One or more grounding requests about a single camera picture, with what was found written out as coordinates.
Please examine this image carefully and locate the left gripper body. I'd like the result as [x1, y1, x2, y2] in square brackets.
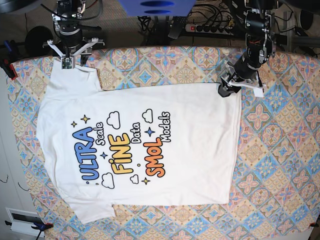
[219, 63, 253, 90]

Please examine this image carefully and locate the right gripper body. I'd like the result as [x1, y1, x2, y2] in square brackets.
[59, 37, 87, 59]

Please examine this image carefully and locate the white printed T-shirt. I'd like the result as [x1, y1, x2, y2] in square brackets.
[36, 60, 242, 224]

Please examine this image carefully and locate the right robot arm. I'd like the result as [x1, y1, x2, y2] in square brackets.
[52, 0, 86, 69]

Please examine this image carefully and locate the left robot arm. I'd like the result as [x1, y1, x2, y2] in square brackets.
[218, 0, 278, 98]

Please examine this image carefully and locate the white power strip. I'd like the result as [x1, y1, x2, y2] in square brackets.
[185, 23, 233, 35]

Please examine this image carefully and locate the red black clamp upper left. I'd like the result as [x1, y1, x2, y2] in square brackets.
[0, 40, 17, 80]

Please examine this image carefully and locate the blue plastic box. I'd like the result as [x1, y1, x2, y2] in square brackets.
[118, 0, 196, 17]

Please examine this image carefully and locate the patterned tablecloth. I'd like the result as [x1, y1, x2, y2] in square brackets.
[5, 52, 320, 240]

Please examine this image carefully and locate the blue clamp lower left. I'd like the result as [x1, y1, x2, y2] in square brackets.
[4, 220, 54, 232]

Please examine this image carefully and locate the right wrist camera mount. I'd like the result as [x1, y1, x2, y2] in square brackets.
[42, 37, 105, 70]

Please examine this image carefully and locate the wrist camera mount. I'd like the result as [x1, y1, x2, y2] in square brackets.
[220, 77, 265, 98]
[42, 37, 105, 70]

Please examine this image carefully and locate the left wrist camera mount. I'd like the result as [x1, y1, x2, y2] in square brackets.
[220, 77, 265, 98]

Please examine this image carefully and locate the white wall outlet plate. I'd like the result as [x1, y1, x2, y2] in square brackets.
[5, 207, 43, 237]

